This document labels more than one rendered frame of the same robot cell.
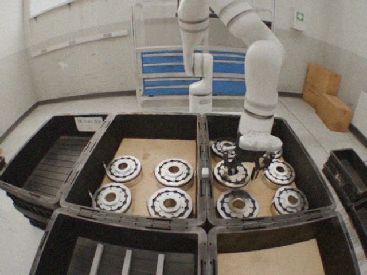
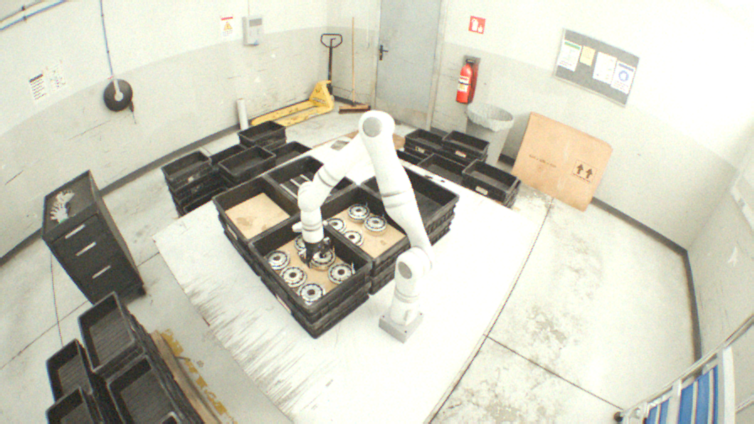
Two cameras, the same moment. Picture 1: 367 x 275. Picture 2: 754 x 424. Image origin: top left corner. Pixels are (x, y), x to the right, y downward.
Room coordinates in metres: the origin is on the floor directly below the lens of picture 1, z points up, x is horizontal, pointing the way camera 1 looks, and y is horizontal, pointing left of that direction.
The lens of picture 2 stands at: (1.00, -0.63, 1.75)
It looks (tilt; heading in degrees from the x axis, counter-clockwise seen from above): 39 degrees down; 128
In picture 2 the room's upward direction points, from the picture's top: 4 degrees clockwise
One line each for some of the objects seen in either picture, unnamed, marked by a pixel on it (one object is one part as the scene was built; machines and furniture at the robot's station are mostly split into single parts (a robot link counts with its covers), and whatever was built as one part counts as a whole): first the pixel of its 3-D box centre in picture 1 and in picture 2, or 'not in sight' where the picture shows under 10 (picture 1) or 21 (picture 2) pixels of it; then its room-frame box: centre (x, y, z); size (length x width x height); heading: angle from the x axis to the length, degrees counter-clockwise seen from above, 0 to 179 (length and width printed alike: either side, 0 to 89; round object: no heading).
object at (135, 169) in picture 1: (123, 168); (375, 223); (0.37, 0.17, 0.86); 0.10 x 0.10 x 0.01
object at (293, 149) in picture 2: not in sight; (289, 168); (-1.07, 0.66, 0.31); 0.40 x 0.30 x 0.34; 92
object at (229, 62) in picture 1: (236, 74); not in sight; (2.26, -0.66, 0.60); 0.72 x 0.03 x 0.56; 92
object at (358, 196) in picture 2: (145, 168); (364, 228); (0.36, 0.10, 0.87); 0.40 x 0.30 x 0.11; 177
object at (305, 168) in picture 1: (256, 170); (308, 264); (0.35, -0.20, 0.87); 0.40 x 0.30 x 0.11; 177
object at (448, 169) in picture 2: not in sight; (442, 183); (0.05, 1.45, 0.31); 0.40 x 0.30 x 0.34; 2
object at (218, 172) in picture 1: (232, 172); (322, 257); (0.35, -0.13, 0.86); 0.10 x 0.10 x 0.01
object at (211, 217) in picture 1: (261, 156); (307, 255); (0.35, -0.20, 0.92); 0.40 x 0.30 x 0.02; 177
